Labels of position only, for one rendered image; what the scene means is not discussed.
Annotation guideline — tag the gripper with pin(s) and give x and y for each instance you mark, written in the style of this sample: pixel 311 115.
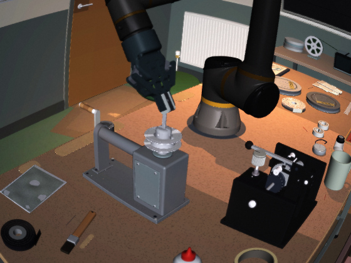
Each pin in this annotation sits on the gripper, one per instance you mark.
pixel 142 45

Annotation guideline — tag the grey spindle latch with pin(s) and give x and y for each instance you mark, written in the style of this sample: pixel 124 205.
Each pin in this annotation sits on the grey spindle latch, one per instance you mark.
pixel 165 120

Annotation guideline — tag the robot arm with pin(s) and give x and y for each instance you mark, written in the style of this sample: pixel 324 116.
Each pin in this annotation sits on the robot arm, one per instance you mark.
pixel 260 41

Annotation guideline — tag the grey film spool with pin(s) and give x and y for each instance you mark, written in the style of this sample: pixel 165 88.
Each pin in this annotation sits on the grey film spool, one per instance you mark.
pixel 175 137

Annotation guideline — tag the grey rewind body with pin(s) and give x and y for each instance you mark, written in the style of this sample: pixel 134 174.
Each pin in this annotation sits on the grey rewind body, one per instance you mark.
pixel 161 180

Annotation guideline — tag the silver lever with black knob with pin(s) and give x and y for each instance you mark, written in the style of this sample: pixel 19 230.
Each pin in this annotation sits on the silver lever with black knob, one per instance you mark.
pixel 267 153

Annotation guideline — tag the black synchronizer body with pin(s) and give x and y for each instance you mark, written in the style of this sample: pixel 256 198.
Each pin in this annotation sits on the black synchronizer body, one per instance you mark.
pixel 263 216

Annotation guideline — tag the tan cardboard sheet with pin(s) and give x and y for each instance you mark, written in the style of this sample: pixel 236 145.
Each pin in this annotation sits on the tan cardboard sheet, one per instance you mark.
pixel 118 98

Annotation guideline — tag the white radiator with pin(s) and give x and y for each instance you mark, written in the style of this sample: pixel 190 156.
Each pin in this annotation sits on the white radiator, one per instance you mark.
pixel 214 38

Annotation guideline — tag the orange wooden door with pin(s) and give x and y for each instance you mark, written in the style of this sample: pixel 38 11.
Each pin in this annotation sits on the orange wooden door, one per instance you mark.
pixel 93 54

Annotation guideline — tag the tan notepad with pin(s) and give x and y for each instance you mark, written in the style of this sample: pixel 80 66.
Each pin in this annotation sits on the tan notepad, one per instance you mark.
pixel 279 70

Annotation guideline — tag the silver knurled knob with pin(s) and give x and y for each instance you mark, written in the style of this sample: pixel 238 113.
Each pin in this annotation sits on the silver knurled knob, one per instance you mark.
pixel 258 160

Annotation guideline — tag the light grey film can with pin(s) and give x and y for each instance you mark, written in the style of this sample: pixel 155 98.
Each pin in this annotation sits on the light grey film can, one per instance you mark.
pixel 289 86

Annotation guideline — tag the speckled film roll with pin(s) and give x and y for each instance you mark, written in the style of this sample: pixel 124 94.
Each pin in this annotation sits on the speckled film roll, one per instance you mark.
pixel 293 104

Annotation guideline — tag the grey stack of cans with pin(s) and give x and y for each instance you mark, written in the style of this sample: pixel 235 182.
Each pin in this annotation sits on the grey stack of cans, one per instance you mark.
pixel 293 45

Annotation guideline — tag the green mat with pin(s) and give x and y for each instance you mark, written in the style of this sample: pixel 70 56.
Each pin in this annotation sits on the green mat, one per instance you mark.
pixel 30 137

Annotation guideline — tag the black dial with white knob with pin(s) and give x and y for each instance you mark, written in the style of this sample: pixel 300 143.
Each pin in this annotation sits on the black dial with white knob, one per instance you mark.
pixel 275 180

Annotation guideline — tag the white film reel on stand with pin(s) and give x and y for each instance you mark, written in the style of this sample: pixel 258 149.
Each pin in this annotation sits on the white film reel on stand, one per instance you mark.
pixel 313 46

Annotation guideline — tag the white round button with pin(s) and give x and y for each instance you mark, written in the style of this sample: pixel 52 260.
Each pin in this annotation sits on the white round button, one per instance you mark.
pixel 252 204

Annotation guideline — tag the dark grey film can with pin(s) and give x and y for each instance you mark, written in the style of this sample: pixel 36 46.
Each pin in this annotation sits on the dark grey film can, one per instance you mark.
pixel 323 102

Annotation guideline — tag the wooden side table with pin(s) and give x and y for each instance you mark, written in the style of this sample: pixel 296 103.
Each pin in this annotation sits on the wooden side table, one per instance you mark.
pixel 326 61

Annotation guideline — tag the dark window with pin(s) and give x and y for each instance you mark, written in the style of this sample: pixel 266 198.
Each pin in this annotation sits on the dark window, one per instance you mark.
pixel 315 13

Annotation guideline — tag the small white tape roll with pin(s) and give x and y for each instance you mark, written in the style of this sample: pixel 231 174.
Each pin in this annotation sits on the small white tape roll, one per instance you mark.
pixel 318 132
pixel 324 125

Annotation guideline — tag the white paper strips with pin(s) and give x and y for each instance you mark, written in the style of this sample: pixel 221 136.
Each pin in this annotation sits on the white paper strips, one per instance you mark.
pixel 327 87

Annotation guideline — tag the grey square tray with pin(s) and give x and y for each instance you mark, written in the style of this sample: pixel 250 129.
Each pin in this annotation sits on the grey square tray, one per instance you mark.
pixel 30 187

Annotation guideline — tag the grey round tin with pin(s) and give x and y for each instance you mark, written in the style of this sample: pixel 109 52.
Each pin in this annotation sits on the grey round tin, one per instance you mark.
pixel 319 149

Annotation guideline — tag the tan flat stick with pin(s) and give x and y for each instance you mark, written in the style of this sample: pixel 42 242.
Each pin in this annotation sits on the tan flat stick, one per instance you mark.
pixel 86 241

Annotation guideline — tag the white bottle with red cap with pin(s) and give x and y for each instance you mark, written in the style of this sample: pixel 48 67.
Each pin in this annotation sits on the white bottle with red cap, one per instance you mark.
pixel 188 257

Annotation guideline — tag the black box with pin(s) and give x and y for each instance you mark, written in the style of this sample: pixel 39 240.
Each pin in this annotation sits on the black box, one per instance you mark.
pixel 342 61

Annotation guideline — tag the small white bottle black cap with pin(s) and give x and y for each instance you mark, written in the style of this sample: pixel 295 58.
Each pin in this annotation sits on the small white bottle black cap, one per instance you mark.
pixel 339 142

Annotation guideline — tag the tan tape roll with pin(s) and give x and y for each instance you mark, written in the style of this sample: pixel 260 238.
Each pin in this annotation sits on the tan tape roll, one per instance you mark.
pixel 241 256

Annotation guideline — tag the pale green mug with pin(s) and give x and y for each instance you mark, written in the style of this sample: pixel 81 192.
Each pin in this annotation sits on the pale green mug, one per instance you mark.
pixel 338 170

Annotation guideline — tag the black tape roll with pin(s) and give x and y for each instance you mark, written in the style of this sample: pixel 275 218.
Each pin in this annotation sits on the black tape roll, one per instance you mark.
pixel 24 235

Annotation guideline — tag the white post with amber band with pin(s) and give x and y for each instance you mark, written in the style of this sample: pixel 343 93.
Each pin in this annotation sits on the white post with amber band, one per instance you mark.
pixel 177 59

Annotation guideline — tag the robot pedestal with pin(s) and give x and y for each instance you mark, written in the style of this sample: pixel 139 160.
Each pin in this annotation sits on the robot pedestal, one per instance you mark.
pixel 208 120

